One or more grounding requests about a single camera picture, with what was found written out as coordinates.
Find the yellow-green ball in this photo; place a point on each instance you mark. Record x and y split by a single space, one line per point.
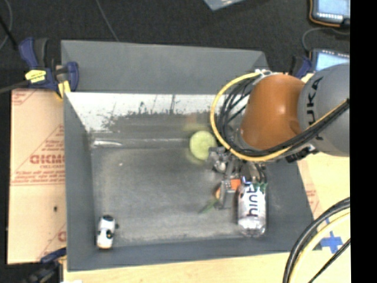
202 145

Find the black cylinder on white bracket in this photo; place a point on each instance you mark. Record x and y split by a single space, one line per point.
296 157

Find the clear plastic bottle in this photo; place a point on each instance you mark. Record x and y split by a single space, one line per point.
252 209

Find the orange toy carrot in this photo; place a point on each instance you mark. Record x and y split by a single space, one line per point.
236 184

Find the brown cardboard board, red print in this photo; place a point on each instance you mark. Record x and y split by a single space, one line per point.
35 158

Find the grey metal bin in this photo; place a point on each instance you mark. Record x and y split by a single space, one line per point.
153 187

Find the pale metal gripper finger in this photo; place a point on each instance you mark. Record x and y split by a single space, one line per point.
227 194

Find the black and white toy animal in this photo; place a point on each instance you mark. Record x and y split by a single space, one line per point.
105 231

